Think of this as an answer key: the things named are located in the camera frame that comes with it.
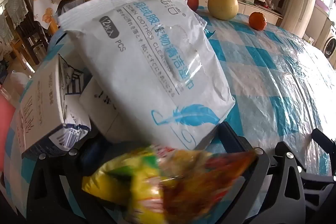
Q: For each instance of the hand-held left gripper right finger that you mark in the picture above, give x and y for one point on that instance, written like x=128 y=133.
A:
x=233 y=138

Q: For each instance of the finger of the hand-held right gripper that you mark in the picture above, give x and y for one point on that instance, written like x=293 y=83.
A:
x=320 y=178
x=325 y=138

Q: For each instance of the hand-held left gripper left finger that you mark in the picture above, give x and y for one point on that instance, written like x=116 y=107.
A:
x=52 y=187

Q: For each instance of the white carton with barcode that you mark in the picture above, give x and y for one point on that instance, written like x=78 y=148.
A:
x=39 y=108

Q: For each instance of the pink plastic bucket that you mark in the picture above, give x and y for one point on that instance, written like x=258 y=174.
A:
x=6 y=113

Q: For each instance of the small white box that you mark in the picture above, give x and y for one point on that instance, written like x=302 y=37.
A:
x=99 y=106

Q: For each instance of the yellow snack packet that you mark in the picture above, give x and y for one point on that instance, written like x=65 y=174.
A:
x=147 y=187

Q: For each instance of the white wet wipes packet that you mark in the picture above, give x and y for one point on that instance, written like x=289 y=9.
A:
x=147 y=61

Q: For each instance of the blue checked tablecloth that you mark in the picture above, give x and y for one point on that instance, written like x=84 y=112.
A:
x=262 y=69

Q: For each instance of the white washing machine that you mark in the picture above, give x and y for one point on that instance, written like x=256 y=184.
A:
x=329 y=45

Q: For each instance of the orange tangerine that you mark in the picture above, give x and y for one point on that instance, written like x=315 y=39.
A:
x=257 y=21

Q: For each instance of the white television stand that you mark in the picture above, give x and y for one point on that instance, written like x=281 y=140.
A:
x=273 y=18

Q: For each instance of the yellow pear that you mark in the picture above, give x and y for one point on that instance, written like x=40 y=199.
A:
x=223 y=5

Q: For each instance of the dark wooden dining chair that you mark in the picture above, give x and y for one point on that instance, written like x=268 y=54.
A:
x=29 y=29

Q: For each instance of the dining table orange-print cloth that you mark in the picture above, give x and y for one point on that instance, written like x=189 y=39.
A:
x=44 y=11

